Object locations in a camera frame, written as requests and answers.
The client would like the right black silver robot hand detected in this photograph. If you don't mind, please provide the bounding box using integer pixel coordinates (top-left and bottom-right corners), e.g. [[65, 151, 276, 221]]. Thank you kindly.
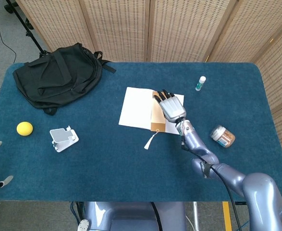
[[153, 89, 187, 123]]

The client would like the brown cream bookmark with tassel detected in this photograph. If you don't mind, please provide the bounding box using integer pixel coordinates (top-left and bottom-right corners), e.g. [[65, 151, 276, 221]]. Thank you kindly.
[[144, 89, 168, 150]]

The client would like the white book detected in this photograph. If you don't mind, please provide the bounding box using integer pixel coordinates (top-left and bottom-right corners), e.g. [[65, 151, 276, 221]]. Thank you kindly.
[[118, 87, 184, 135]]

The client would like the yellow ball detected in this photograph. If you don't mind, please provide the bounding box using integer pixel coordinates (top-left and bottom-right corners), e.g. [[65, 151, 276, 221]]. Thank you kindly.
[[16, 121, 34, 136]]

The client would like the white green glue stick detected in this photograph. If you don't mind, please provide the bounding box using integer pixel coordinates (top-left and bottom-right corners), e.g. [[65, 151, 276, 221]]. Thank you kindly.
[[195, 76, 207, 92]]

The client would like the clear jar with brown contents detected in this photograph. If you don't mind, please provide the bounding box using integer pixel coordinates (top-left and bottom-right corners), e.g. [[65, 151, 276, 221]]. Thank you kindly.
[[209, 125, 236, 148]]

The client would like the white phone stand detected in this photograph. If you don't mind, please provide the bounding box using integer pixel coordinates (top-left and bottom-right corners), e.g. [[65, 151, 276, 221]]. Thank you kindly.
[[49, 125, 79, 153]]

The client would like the blue table mat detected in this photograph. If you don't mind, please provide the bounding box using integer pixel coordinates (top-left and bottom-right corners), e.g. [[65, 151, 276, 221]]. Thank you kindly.
[[0, 62, 282, 202]]

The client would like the black backpack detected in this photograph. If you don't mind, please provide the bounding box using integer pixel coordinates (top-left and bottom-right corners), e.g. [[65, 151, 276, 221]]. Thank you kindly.
[[12, 42, 117, 116]]

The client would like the woven wooden folding screen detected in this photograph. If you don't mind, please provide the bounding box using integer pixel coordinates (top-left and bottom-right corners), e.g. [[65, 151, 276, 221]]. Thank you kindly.
[[15, 0, 282, 217]]

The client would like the white metal pole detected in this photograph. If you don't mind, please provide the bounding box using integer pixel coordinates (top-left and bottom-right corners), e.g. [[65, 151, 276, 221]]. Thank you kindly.
[[193, 201, 200, 231]]

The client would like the blue-grey robot torso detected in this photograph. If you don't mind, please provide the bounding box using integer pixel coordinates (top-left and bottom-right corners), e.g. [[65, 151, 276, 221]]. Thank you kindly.
[[85, 201, 187, 231]]

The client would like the yellow floor tape strip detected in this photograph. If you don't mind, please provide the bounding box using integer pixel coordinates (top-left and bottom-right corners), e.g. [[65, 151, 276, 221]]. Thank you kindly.
[[222, 201, 233, 231]]

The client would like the black tripod stand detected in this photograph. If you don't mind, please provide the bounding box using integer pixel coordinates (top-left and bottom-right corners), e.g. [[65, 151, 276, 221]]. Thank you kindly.
[[4, 0, 50, 55]]

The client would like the thin black floor cable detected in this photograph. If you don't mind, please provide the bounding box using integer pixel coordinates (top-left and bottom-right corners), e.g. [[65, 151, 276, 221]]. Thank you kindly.
[[0, 0, 17, 64]]

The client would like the blue cable bunch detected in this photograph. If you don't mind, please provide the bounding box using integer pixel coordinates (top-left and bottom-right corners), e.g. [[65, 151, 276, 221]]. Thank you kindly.
[[70, 201, 86, 224]]

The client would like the black torso cable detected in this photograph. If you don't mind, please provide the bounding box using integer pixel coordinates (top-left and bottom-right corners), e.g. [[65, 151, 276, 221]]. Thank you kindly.
[[151, 202, 162, 231]]

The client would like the silver metal flange bracket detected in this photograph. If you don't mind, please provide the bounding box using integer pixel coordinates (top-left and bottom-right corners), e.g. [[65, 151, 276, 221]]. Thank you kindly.
[[77, 218, 91, 231]]

